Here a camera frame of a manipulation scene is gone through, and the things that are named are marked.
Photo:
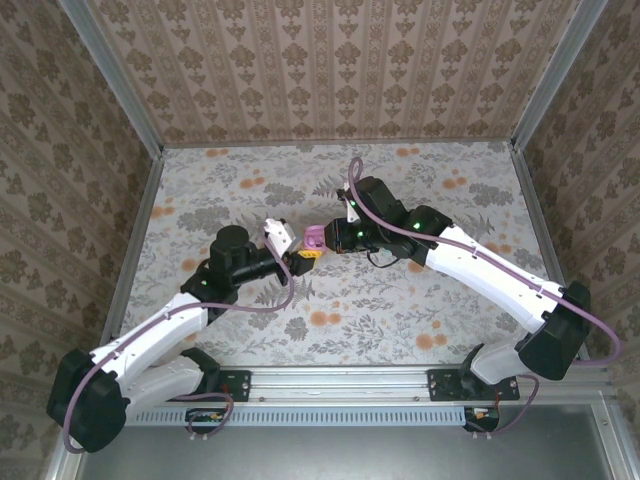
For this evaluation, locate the pink earbud charging case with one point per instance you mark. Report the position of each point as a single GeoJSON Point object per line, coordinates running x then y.
{"type": "Point", "coordinates": [314, 235]}

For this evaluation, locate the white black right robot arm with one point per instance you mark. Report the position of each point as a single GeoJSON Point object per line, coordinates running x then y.
{"type": "Point", "coordinates": [500, 280]}

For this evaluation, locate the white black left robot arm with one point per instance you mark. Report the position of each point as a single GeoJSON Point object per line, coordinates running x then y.
{"type": "Point", "coordinates": [160, 325]}

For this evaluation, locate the black connector box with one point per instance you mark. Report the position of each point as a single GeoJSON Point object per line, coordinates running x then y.
{"type": "Point", "coordinates": [480, 415]}
{"type": "Point", "coordinates": [205, 416]}

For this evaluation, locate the grey metal panel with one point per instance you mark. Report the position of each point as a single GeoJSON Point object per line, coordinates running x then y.
{"type": "Point", "coordinates": [350, 455]}

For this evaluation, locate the aluminium side rail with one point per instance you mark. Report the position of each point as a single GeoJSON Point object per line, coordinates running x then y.
{"type": "Point", "coordinates": [536, 210]}
{"type": "Point", "coordinates": [133, 250]}

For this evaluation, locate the thin aluminium wall rail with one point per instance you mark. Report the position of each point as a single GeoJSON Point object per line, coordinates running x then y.
{"type": "Point", "coordinates": [250, 144]}

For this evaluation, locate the aluminium mounting rail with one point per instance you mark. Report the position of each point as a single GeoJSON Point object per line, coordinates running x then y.
{"type": "Point", "coordinates": [340, 382]}

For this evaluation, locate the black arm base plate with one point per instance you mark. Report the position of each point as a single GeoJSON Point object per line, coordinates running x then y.
{"type": "Point", "coordinates": [237, 385]}
{"type": "Point", "coordinates": [442, 387]}

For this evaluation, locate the aluminium frame post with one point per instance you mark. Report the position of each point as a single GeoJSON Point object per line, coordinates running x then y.
{"type": "Point", "coordinates": [120, 85]}
{"type": "Point", "coordinates": [558, 75]}

